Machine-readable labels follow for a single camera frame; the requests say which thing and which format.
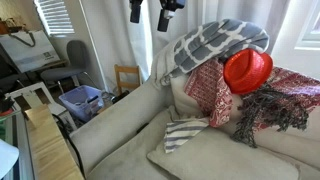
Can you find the blue white striped towel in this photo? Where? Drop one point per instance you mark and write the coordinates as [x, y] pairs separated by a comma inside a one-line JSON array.
[[181, 133]]

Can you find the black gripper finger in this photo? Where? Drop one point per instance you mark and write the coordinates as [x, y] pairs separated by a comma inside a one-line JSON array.
[[136, 11], [164, 20]]

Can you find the white shelf stand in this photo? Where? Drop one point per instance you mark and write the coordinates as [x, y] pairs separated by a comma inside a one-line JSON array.
[[50, 103]]

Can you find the beige fabric couch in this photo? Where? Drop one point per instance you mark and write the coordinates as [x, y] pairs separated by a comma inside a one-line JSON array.
[[116, 126]]

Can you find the white window blinds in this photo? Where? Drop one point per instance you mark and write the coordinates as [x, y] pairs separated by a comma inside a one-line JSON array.
[[55, 16]]

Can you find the white window frame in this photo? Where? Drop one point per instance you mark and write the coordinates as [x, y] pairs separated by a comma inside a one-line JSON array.
[[308, 33]]

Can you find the white curtain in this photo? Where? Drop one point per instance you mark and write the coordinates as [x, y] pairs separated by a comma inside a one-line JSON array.
[[113, 33]]

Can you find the red straw hat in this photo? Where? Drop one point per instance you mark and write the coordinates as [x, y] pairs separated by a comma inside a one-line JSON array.
[[246, 71]]

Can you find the white tote bag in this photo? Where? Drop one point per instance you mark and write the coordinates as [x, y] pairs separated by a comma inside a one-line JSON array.
[[28, 50]]

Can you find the red white patterned cloth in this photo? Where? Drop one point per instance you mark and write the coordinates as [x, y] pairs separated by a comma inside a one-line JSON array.
[[210, 90]]

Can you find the grey white patterned blanket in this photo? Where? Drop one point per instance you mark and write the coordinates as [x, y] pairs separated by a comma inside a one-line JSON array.
[[206, 43]]

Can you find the black round object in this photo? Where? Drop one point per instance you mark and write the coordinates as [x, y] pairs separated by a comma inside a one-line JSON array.
[[120, 96]]

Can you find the grey office chair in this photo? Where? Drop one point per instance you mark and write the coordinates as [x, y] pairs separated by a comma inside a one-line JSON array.
[[75, 56]]

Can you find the light wooden table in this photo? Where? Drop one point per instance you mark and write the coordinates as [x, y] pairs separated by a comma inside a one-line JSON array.
[[50, 150]]

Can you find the dark red fringed shawl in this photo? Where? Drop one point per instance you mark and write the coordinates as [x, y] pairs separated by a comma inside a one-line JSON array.
[[283, 96]]

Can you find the purple plastic bin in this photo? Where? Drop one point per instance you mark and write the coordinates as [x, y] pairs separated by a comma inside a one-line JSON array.
[[81, 101]]

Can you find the white round lamp shade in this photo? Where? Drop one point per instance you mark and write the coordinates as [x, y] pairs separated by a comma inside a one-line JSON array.
[[7, 158]]

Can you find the aluminium rail frame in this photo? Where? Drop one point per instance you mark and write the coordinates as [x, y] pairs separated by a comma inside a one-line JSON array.
[[21, 146]]

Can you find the large beige pillow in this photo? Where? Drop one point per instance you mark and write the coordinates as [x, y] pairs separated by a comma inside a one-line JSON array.
[[216, 160]]

